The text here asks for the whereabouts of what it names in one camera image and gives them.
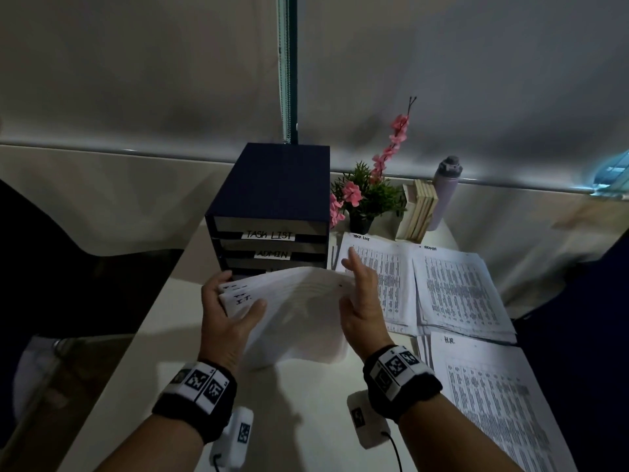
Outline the person's left hand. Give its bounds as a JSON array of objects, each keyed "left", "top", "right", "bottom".
[{"left": 198, "top": 269, "right": 268, "bottom": 374}]

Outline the person's right hand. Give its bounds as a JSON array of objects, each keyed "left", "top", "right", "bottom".
[{"left": 339, "top": 246, "right": 394, "bottom": 362}]

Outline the navy blue drawer organizer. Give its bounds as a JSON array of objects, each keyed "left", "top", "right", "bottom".
[{"left": 205, "top": 143, "right": 331, "bottom": 282}]

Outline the person's left forearm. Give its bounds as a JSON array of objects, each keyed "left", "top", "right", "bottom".
[{"left": 93, "top": 415, "right": 205, "bottom": 472}]

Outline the person's right forearm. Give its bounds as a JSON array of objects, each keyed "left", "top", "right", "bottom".
[{"left": 398, "top": 393, "right": 524, "bottom": 472}]

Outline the black left wristband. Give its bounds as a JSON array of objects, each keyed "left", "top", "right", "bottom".
[{"left": 152, "top": 359, "right": 238, "bottom": 444}]

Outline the black wristband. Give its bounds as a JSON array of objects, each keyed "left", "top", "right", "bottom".
[
  {"left": 362, "top": 344, "right": 443, "bottom": 423},
  {"left": 152, "top": 359, "right": 238, "bottom": 444}
]

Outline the black right wristband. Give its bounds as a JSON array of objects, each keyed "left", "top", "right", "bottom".
[{"left": 362, "top": 344, "right": 443, "bottom": 423}]

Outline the green artificial plant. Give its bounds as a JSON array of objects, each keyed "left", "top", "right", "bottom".
[{"left": 330, "top": 161, "right": 408, "bottom": 227}]

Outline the grey water bottle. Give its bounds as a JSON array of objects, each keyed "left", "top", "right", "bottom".
[{"left": 426, "top": 155, "right": 464, "bottom": 231}]

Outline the black chair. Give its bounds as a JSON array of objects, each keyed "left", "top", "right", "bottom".
[{"left": 0, "top": 179, "right": 185, "bottom": 438}]

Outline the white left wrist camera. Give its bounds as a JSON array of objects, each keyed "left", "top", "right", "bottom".
[{"left": 210, "top": 406, "right": 255, "bottom": 470}]

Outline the grey metal frame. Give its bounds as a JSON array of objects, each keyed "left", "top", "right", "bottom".
[{"left": 12, "top": 334, "right": 82, "bottom": 438}]

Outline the teal partition post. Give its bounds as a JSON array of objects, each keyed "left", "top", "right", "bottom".
[
  {"left": 275, "top": 0, "right": 299, "bottom": 146},
  {"left": 592, "top": 149, "right": 629, "bottom": 197}
]

